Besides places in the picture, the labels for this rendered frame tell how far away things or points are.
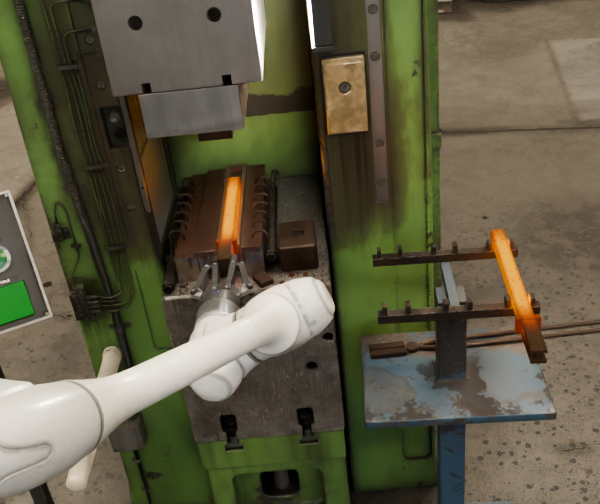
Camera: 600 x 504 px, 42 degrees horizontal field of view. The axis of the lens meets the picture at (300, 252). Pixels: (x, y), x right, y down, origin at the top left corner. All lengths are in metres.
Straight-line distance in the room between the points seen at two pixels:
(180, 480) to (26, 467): 1.56
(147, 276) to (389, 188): 0.64
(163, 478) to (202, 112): 1.23
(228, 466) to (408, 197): 0.83
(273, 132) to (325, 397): 0.72
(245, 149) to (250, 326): 1.01
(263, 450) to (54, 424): 1.19
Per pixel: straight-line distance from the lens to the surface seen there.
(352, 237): 1.91
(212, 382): 1.37
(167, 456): 2.39
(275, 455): 2.08
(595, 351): 3.03
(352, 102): 1.74
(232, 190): 1.96
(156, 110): 1.63
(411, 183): 1.86
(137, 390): 1.12
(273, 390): 1.92
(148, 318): 2.07
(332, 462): 2.11
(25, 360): 3.33
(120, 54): 1.60
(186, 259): 1.78
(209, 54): 1.57
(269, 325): 1.26
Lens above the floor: 1.89
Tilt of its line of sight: 32 degrees down
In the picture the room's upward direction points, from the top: 7 degrees counter-clockwise
